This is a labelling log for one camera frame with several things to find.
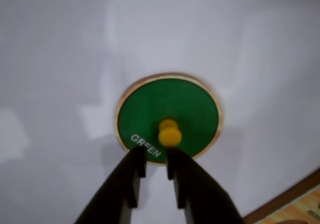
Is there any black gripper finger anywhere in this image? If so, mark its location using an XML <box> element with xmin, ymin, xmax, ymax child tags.
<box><xmin>74</xmin><ymin>146</ymin><xmax>148</xmax><ymax>224</ymax></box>
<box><xmin>165</xmin><ymin>147</ymin><xmax>245</xmax><ymax>224</ymax></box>

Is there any green circle piece yellow pin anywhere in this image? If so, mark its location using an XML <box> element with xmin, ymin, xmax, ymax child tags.
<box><xmin>114</xmin><ymin>71</ymin><xmax>223</xmax><ymax>165</ymax></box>

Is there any wooden shapes puzzle board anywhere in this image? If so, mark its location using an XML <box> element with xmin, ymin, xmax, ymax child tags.
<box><xmin>242</xmin><ymin>168</ymin><xmax>320</xmax><ymax>224</ymax></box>

